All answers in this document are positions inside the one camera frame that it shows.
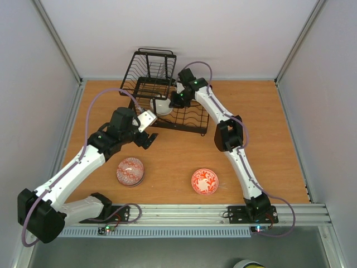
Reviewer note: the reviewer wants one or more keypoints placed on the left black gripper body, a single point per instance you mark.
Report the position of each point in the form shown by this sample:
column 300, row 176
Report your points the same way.
column 128, row 137

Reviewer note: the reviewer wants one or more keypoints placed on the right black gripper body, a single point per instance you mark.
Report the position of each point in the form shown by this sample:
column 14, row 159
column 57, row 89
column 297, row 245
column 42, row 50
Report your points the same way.
column 177, row 99

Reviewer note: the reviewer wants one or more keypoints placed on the plain white bowl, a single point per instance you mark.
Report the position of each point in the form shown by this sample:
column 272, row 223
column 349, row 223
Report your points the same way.
column 160, row 107

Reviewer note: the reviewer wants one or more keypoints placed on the red diamond pattern bowl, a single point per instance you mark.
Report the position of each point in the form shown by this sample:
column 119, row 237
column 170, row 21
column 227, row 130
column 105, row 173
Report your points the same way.
column 130, row 172

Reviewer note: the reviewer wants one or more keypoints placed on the black wire dish rack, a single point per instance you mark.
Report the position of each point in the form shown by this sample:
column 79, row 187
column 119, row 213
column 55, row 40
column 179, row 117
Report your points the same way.
column 149, row 78

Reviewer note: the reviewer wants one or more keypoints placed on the red floral pattern bowl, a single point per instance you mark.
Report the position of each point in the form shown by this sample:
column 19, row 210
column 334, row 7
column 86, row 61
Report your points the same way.
column 204, row 181

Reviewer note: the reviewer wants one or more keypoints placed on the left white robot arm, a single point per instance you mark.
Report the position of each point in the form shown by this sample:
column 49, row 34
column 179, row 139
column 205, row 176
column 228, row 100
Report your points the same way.
column 44, row 211

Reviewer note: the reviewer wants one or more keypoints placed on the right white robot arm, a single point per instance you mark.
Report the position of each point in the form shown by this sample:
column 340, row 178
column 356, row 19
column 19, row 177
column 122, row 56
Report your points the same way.
column 229, row 137

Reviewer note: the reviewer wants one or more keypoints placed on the left small circuit board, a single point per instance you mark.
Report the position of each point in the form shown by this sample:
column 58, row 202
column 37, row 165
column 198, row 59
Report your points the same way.
column 107, row 230

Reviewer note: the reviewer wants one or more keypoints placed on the small circuit board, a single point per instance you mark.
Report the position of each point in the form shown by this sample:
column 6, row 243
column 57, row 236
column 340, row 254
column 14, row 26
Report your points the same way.
column 259, row 228
column 107, row 230

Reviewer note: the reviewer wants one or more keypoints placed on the right small circuit board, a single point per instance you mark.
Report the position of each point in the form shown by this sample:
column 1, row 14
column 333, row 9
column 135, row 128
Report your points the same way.
column 259, row 228

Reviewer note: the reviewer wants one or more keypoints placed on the yellow white round object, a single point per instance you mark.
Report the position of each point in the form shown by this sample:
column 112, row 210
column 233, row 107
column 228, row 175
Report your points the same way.
column 248, row 264

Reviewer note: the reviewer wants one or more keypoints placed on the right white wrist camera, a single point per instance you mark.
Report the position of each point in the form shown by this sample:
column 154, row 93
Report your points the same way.
column 180, row 88

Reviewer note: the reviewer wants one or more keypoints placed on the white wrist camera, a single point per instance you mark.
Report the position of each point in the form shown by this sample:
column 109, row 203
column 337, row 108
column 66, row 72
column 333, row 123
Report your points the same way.
column 180, row 88
column 146, row 119

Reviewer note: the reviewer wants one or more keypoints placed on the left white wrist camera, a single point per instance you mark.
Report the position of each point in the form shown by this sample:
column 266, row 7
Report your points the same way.
column 146, row 119

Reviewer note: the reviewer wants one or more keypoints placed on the aluminium frame rail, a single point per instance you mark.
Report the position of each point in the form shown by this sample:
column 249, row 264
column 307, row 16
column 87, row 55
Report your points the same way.
column 164, row 215

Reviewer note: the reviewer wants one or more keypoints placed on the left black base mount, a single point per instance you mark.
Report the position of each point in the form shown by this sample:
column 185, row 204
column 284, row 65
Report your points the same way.
column 116, row 214

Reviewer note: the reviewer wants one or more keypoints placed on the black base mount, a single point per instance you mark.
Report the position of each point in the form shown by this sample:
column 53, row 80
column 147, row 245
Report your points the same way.
column 116, row 214
column 237, row 214

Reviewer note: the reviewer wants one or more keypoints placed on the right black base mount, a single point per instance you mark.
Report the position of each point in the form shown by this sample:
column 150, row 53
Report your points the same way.
column 237, row 214

